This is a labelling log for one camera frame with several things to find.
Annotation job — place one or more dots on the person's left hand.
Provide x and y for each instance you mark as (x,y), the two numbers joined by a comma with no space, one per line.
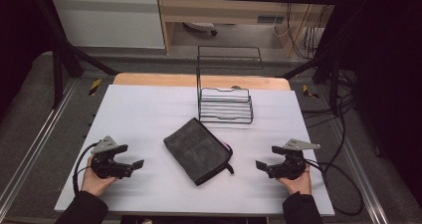
(94,182)

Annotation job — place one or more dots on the wooden desk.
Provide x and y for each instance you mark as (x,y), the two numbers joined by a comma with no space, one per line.
(225,10)

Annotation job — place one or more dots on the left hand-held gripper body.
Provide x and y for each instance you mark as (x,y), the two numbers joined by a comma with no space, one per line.
(106,166)

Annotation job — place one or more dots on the white board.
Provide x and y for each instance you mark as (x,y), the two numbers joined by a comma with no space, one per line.
(159,111)

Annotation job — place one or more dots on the grey zipper pouch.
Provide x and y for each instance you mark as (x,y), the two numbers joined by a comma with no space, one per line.
(195,149)

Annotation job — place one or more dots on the wooden table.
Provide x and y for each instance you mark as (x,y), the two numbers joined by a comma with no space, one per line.
(159,79)

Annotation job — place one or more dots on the white cabinet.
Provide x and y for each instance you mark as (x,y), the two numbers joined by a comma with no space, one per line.
(106,21)

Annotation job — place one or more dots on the aluminium rail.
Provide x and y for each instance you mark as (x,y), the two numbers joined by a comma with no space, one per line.
(36,141)
(361,174)

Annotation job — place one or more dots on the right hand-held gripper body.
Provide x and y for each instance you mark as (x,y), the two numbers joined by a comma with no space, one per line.
(292,166)

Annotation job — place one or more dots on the yellow black tape marker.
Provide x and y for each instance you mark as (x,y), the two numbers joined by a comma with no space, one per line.
(95,86)
(309,92)

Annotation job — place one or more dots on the white chair base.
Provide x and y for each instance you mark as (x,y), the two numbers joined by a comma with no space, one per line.
(200,26)

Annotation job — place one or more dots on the person's right hand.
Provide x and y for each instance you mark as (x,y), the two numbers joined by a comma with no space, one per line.
(298,184)

